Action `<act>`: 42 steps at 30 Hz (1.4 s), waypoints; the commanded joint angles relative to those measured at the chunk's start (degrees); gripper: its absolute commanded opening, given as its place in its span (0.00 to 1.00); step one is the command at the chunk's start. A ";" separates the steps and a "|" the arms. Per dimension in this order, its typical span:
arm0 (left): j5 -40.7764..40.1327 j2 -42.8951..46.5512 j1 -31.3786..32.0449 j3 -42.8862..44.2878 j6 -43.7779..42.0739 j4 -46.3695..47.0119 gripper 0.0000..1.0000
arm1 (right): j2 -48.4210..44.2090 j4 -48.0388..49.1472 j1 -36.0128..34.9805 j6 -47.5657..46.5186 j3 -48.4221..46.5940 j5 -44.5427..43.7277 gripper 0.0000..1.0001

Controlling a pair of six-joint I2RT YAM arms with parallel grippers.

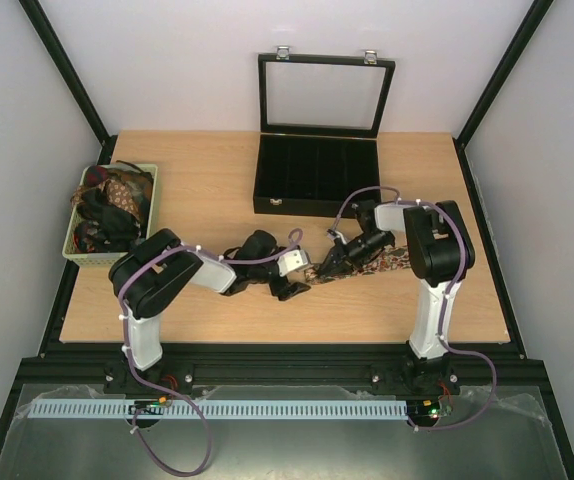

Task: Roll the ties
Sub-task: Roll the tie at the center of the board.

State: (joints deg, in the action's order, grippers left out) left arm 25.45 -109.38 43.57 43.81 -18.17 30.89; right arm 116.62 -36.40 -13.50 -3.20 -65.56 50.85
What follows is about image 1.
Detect patterned paisley tie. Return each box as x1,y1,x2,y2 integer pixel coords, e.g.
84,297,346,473
304,246,411,285

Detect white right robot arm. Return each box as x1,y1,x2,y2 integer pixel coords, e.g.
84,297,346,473
313,200,475,394

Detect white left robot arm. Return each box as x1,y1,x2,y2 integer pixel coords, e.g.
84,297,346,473
104,228,310,396

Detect dark ties in basket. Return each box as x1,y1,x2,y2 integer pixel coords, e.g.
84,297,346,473
72,162,154,254

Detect black compartment display box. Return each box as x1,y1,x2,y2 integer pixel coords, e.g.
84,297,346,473
252,46,396,217

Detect brown patterned tie over basket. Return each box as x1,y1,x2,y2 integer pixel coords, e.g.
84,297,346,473
71,175,149,223

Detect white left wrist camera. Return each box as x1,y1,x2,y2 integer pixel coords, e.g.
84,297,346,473
277,248,311,277

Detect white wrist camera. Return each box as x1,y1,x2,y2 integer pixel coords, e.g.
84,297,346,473
277,248,311,277
327,229,347,246

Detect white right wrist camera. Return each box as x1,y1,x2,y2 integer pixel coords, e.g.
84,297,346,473
327,229,347,246

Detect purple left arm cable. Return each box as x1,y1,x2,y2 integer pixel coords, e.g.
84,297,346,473
116,228,303,475

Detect light blue slotted cable duct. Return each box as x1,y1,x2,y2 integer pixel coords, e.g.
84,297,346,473
27,399,408,421

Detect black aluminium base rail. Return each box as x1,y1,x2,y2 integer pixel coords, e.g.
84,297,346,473
12,344,552,399

